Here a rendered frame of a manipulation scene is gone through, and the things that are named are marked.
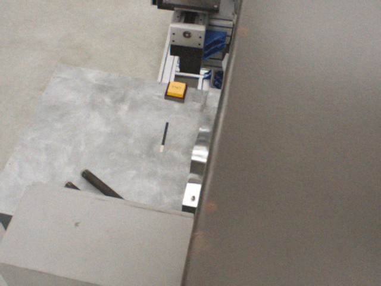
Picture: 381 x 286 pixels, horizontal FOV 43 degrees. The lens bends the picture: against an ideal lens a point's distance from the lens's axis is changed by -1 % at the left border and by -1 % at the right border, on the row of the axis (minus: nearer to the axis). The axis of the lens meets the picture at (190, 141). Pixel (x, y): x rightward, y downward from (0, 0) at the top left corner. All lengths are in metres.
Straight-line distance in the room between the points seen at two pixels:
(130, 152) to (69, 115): 0.29
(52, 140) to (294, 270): 1.62
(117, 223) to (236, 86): 0.58
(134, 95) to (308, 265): 1.73
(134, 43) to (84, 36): 0.34
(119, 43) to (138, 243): 2.64
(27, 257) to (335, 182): 0.64
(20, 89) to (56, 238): 2.37
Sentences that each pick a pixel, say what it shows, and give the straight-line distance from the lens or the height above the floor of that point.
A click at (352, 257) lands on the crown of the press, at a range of 0.23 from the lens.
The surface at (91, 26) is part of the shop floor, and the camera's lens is 3.51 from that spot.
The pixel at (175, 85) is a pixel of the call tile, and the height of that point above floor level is 0.84.
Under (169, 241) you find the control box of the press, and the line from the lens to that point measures 0.81.
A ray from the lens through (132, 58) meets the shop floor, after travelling 3.25.
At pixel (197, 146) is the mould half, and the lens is 1.59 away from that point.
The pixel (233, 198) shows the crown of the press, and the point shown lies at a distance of 0.23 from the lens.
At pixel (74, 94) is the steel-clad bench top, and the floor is 0.80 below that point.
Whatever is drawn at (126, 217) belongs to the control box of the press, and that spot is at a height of 1.47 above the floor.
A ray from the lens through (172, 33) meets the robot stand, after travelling 1.94.
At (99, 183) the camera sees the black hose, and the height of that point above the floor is 0.85.
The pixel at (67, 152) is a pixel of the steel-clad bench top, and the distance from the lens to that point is 1.76.
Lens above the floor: 2.20
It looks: 52 degrees down
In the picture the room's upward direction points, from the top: 7 degrees clockwise
